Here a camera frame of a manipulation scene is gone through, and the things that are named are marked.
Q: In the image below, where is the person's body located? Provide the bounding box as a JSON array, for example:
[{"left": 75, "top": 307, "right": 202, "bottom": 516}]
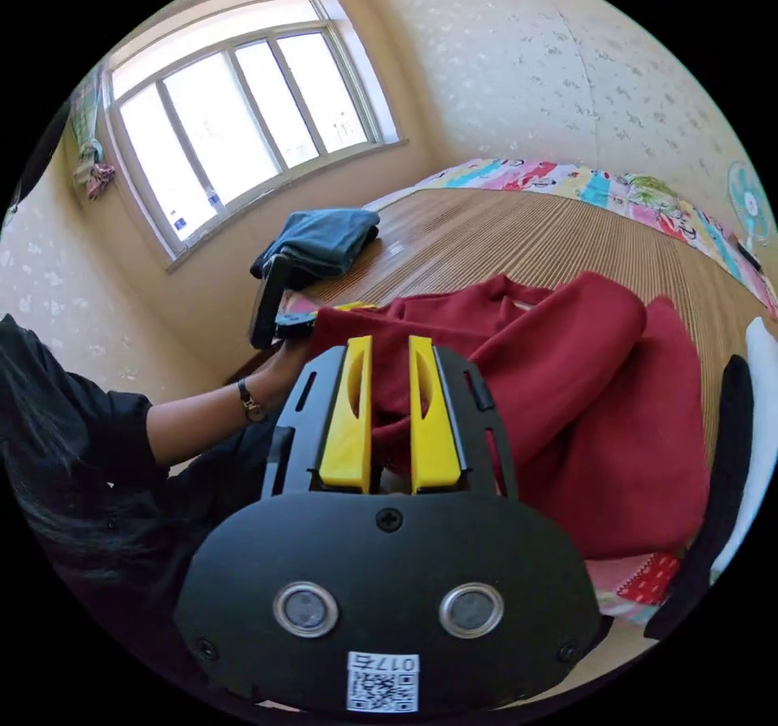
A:
[{"left": 0, "top": 312, "right": 288, "bottom": 726}]

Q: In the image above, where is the person's left hand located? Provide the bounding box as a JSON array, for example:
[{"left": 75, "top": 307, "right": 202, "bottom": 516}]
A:
[{"left": 259, "top": 336, "right": 318, "bottom": 406}]

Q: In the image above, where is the person's left forearm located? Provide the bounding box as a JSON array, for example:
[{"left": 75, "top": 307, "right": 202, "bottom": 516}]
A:
[{"left": 147, "top": 375, "right": 273, "bottom": 468}]

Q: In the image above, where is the pile of clothes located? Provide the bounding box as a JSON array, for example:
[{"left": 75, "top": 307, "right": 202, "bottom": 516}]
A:
[{"left": 250, "top": 207, "right": 382, "bottom": 291}]

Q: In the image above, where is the patterned curtain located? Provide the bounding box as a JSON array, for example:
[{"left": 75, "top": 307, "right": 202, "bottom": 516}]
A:
[{"left": 62, "top": 64, "right": 118, "bottom": 203}]

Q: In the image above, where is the red thermal shirt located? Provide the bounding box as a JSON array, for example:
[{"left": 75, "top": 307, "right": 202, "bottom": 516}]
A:
[{"left": 306, "top": 271, "right": 713, "bottom": 561}]

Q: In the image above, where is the bed with woven mat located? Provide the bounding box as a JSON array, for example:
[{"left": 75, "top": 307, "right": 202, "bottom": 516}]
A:
[{"left": 223, "top": 157, "right": 778, "bottom": 627}]

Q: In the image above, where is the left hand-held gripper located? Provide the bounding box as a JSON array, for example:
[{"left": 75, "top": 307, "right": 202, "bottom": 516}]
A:
[{"left": 274, "top": 301, "right": 379, "bottom": 340}]

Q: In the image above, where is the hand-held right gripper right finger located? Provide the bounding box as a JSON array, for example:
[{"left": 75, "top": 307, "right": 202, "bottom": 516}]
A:
[{"left": 408, "top": 334, "right": 470, "bottom": 495}]

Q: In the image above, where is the teal fan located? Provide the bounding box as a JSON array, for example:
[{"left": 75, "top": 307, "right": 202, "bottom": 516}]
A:
[{"left": 725, "top": 160, "right": 772, "bottom": 248}]

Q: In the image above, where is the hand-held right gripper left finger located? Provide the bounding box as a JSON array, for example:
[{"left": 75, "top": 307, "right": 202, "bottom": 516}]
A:
[{"left": 319, "top": 335, "right": 374, "bottom": 493}]

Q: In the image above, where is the window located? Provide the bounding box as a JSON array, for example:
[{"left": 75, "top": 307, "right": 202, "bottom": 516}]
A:
[{"left": 99, "top": 0, "right": 409, "bottom": 274}]

